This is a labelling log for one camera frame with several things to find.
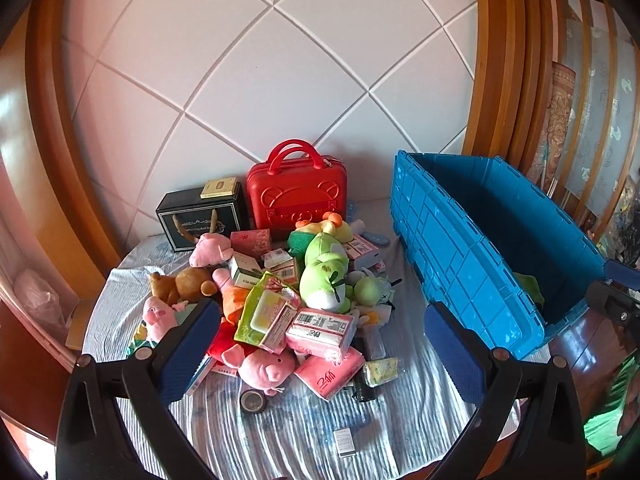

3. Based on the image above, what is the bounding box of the brown teddy bear plush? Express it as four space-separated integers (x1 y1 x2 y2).
149 267 218 306

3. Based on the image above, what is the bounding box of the small black object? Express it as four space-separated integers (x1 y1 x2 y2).
352 377 377 403

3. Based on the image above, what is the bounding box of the light green round plush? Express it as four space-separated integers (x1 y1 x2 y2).
354 276 396 307

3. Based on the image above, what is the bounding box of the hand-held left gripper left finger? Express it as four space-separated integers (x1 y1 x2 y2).
55 297 223 480

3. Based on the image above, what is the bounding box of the curved wooden frame post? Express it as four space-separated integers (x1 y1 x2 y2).
462 0 556 176
25 0 131 271

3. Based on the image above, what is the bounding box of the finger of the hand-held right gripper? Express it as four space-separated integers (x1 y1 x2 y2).
585 260 640 333

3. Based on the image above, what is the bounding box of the pink pig plush teal dress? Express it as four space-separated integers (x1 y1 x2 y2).
141 296 188 346

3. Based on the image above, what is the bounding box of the red small suitcase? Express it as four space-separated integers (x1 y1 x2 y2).
245 140 347 233

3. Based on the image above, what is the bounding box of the small gold box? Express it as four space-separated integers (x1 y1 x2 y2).
200 177 238 200

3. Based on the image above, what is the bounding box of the pale yellow wipes packet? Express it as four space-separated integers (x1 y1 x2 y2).
361 357 401 387

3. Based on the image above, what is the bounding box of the green bag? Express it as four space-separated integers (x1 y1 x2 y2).
582 355 640 461

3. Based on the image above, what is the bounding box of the black gift box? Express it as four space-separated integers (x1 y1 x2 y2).
156 182 251 253

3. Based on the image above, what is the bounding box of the small white medicine box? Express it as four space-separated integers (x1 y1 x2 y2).
332 426 357 457

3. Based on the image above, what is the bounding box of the pink tissue packet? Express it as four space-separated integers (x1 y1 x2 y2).
285 309 360 358
294 347 366 401

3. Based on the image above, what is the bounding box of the white plush with yellow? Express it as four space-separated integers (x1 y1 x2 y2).
350 305 396 328

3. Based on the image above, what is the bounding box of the lime green wipes pack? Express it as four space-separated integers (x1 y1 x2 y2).
234 271 301 348

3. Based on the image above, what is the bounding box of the pink pig head plush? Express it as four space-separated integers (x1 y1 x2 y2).
189 232 235 268

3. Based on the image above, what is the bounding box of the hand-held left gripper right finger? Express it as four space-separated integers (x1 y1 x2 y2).
424 301 586 480

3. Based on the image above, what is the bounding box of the white pink small box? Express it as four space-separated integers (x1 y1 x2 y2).
262 247 297 272
270 266 301 291
342 234 381 271

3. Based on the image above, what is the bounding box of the pink pig plush red dress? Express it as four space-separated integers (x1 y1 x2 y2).
207 320 296 396

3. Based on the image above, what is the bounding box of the green white carton box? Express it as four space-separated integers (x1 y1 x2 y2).
228 254 263 288

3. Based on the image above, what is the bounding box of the blue plastic crate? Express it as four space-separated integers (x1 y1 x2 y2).
390 150 608 361

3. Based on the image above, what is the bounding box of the green frog plush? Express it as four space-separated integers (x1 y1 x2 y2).
299 232 352 313

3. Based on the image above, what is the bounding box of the olive green cloth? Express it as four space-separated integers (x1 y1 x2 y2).
512 271 546 311

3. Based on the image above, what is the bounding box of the dark tape roll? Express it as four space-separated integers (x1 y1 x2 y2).
240 389 270 415

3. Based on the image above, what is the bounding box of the pink floral tissue box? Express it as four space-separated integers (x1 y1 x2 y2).
230 228 273 258

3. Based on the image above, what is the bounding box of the frosted glass wooden door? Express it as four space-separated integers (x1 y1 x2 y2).
525 0 640 261

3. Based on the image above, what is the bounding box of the green patterned tissue pack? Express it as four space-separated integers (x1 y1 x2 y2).
127 322 156 356

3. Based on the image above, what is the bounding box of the clear plastic bag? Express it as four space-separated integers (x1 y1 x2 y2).
12 267 68 356

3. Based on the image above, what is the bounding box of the pink pig plush orange dress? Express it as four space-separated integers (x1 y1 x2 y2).
212 267 251 323

